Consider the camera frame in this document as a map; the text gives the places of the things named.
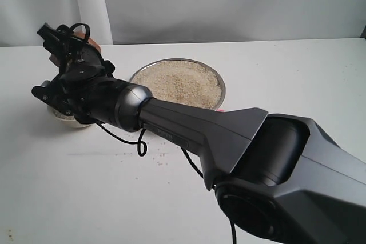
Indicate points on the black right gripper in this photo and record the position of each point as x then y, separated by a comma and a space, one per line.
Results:
92, 93

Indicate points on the brown wooden cup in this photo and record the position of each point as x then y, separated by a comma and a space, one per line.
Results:
81, 35

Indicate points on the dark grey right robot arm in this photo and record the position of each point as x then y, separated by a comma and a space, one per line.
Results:
277, 177

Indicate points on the uncooked white rice grains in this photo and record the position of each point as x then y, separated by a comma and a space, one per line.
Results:
61, 116

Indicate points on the small cream ceramic bowl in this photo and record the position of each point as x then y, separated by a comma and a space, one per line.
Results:
72, 124

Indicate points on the rice heap on plate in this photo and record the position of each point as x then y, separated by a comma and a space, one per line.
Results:
180, 84

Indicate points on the white backdrop curtain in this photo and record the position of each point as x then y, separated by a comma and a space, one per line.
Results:
168, 21

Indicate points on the round steel plate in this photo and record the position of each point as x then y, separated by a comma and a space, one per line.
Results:
221, 89

